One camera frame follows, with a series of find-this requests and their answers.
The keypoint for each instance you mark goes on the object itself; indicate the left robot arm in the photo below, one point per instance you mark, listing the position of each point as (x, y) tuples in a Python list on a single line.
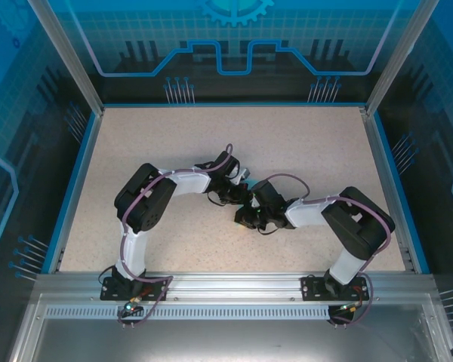
[(145, 203)]

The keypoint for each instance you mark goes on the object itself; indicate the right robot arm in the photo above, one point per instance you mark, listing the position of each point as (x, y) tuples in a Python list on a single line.
[(358, 222)]

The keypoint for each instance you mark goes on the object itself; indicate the metal tray panel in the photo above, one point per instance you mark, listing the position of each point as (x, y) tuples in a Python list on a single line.
[(230, 339)]

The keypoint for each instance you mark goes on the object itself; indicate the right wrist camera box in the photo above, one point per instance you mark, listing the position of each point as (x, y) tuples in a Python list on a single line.
[(254, 203)]

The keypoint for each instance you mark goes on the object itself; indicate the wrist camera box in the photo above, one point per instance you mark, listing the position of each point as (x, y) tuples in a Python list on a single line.
[(242, 174), (254, 203)]

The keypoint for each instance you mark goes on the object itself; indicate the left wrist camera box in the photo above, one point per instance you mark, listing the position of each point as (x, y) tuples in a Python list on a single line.
[(242, 174)]

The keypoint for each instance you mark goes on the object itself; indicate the aluminium mounting rail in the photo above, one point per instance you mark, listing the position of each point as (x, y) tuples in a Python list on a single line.
[(230, 286)]

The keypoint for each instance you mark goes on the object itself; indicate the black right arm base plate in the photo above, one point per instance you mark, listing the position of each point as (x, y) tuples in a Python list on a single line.
[(310, 288)]

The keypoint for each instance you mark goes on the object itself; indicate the blue aluminium side frame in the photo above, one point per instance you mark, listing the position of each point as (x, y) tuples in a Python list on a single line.
[(394, 188), (74, 188)]

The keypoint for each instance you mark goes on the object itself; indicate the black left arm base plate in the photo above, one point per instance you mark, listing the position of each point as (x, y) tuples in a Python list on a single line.
[(106, 293)]

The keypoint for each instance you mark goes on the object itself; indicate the aluminium corner post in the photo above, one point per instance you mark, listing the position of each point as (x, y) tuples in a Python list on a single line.
[(73, 64), (394, 64)]

